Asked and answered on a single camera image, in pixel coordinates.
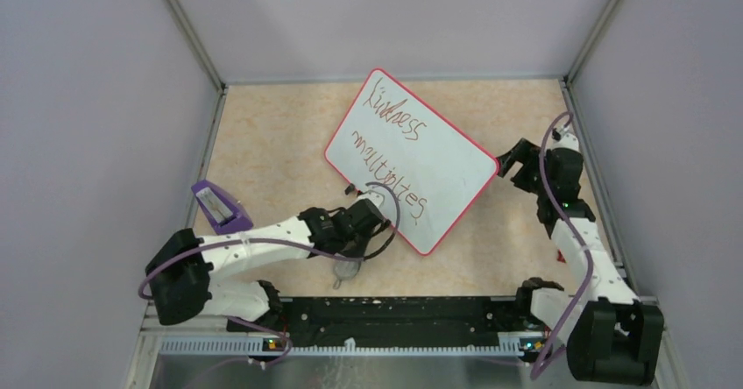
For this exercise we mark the pink-framed whiteboard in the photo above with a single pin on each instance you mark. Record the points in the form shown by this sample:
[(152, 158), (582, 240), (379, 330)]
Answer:
[(434, 170)]

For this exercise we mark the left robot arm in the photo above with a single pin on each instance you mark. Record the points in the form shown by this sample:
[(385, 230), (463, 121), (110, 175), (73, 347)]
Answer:
[(194, 275)]

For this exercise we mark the aluminium frame rail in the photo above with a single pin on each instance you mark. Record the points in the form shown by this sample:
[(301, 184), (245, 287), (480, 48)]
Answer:
[(218, 336)]

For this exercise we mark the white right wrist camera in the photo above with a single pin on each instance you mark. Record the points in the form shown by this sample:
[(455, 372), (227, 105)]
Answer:
[(564, 140)]

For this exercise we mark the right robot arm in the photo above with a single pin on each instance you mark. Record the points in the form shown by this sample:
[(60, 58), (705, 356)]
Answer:
[(606, 332)]

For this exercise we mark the purple box holder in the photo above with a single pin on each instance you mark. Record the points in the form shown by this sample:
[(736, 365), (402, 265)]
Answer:
[(226, 214)]

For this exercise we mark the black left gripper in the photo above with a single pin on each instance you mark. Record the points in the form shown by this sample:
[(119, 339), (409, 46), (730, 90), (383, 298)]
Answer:
[(361, 250)]

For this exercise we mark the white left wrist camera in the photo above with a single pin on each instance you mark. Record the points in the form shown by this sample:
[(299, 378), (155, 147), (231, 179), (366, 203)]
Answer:
[(375, 198)]

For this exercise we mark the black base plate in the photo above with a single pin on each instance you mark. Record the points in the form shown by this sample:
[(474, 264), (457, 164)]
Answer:
[(404, 322)]

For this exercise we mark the silver mesh eraser sponge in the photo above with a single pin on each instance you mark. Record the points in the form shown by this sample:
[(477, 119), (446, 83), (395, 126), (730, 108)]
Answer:
[(345, 271)]

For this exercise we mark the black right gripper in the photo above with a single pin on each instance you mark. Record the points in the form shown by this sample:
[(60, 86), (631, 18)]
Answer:
[(527, 153)]

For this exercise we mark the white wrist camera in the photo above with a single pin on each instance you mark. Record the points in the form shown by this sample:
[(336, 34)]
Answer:
[(564, 140), (375, 198)]

